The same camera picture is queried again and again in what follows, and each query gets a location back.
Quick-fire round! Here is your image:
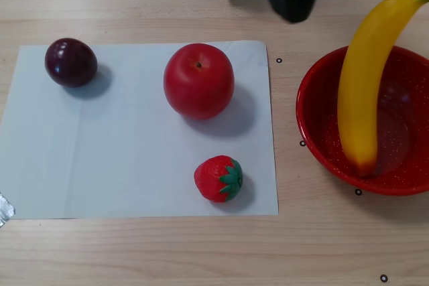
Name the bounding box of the yellow toy banana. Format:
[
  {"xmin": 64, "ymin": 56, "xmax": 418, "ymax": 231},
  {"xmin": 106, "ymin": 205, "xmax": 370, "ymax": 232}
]
[{"xmin": 336, "ymin": 0, "xmax": 429, "ymax": 178}]

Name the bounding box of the red speckled bowl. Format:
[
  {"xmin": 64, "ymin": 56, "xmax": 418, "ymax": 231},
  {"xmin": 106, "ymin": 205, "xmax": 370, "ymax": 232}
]
[{"xmin": 295, "ymin": 45, "xmax": 429, "ymax": 197}]

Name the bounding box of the red toy apple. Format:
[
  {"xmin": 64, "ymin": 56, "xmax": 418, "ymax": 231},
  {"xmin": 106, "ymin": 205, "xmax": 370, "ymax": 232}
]
[{"xmin": 163, "ymin": 43, "xmax": 236, "ymax": 121}]

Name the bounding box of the red toy strawberry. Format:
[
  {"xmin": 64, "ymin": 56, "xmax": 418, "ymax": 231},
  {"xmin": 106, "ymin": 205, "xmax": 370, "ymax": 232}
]
[{"xmin": 193, "ymin": 155, "xmax": 244, "ymax": 204}]

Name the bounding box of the white paper sheet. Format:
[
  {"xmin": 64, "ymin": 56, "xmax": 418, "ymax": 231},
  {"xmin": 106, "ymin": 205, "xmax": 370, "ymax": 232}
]
[{"xmin": 0, "ymin": 40, "xmax": 280, "ymax": 220}]

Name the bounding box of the dark purple toy plum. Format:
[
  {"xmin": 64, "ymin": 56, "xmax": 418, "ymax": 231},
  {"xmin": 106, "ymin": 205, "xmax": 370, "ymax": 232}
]
[{"xmin": 44, "ymin": 38, "xmax": 99, "ymax": 89}]

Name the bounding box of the grey duct tape piece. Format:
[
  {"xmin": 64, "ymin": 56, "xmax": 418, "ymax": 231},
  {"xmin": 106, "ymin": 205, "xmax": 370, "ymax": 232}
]
[{"xmin": 0, "ymin": 192, "xmax": 16, "ymax": 230}]

